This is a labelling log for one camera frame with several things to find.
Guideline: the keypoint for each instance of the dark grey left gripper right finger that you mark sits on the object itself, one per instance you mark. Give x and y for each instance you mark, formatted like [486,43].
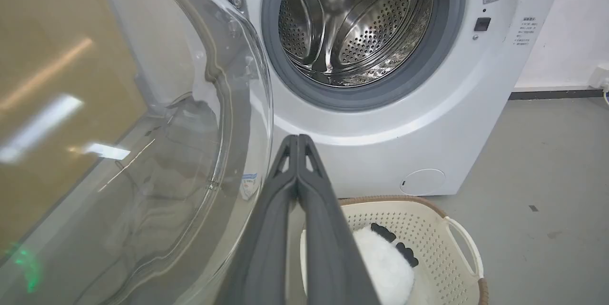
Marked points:
[333,248]

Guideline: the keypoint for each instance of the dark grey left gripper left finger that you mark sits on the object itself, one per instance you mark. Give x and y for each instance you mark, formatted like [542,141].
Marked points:
[264,248]

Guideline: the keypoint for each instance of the transparent washing machine door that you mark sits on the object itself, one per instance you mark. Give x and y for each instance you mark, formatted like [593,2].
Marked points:
[142,152]

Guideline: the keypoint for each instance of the white front-load washing machine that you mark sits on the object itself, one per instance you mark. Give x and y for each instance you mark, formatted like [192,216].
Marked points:
[380,119]

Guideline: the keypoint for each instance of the white and black plush toy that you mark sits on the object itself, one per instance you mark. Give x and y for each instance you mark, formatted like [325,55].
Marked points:
[387,267]

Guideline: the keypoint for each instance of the cream perforated laundry basket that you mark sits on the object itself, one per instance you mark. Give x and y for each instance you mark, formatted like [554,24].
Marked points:
[428,248]

